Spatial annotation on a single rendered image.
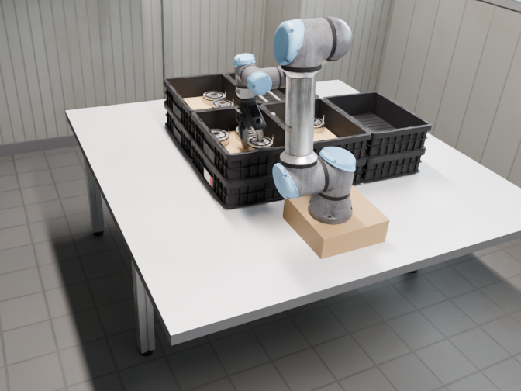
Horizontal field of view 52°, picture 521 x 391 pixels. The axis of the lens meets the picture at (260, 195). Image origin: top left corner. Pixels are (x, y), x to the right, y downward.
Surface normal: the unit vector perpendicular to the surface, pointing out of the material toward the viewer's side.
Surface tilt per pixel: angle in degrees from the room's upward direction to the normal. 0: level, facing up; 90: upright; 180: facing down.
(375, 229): 90
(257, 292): 0
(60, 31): 90
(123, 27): 90
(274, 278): 0
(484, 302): 0
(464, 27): 90
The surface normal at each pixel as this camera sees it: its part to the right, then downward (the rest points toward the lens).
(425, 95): -0.89, 0.18
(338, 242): 0.44, 0.49
